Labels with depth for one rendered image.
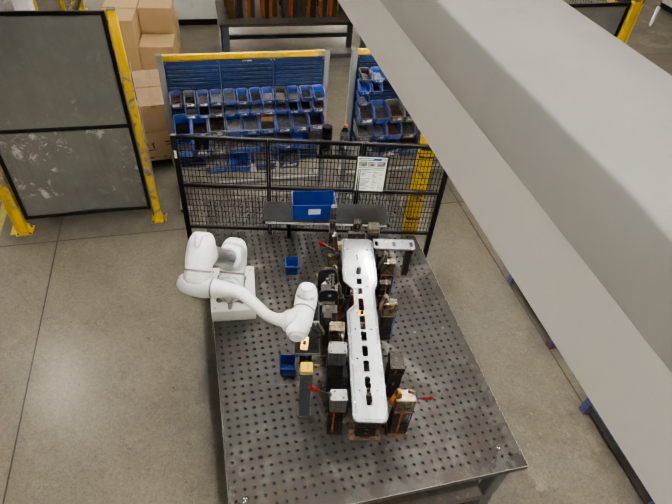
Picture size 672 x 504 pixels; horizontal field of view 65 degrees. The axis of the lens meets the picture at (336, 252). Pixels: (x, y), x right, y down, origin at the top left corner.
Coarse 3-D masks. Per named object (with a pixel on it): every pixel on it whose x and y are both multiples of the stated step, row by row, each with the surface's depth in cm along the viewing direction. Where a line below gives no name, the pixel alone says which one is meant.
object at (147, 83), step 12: (132, 72) 571; (144, 72) 573; (156, 72) 575; (144, 84) 554; (156, 84) 556; (144, 96) 537; (156, 96) 538; (144, 108) 524; (156, 108) 528; (144, 120) 532; (156, 120) 536; (156, 132) 546; (168, 132) 551; (156, 144) 555; (168, 144) 560; (156, 156) 565; (168, 156) 568
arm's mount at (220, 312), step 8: (216, 272) 337; (248, 272) 340; (248, 280) 340; (248, 288) 339; (216, 304) 336; (224, 304) 337; (240, 304) 339; (216, 312) 337; (224, 312) 338; (232, 312) 339; (240, 312) 340; (248, 312) 341; (216, 320) 343; (224, 320) 344
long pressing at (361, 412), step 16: (352, 240) 364; (368, 240) 365; (352, 256) 353; (368, 256) 354; (352, 272) 342; (368, 272) 343; (352, 288) 332; (368, 288) 333; (368, 304) 323; (352, 320) 313; (368, 320) 314; (352, 336) 305; (368, 336) 306; (352, 352) 297; (368, 352) 298; (352, 368) 289; (352, 384) 282; (384, 384) 284; (352, 400) 275; (384, 400) 277; (352, 416) 269; (368, 416) 269; (384, 416) 270
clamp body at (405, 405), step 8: (408, 392) 277; (400, 400) 271; (408, 400) 271; (416, 400) 272; (392, 408) 286; (400, 408) 275; (408, 408) 276; (392, 416) 285; (400, 416) 282; (408, 416) 283; (392, 424) 287; (400, 424) 288; (408, 424) 292; (392, 432) 295; (400, 432) 294
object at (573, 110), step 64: (384, 0) 51; (448, 0) 40; (512, 0) 41; (448, 64) 39; (512, 64) 32; (576, 64) 33; (640, 64) 34; (512, 128) 32; (576, 128) 27; (640, 128) 28; (576, 192) 27; (640, 192) 24; (640, 256) 23; (640, 320) 24
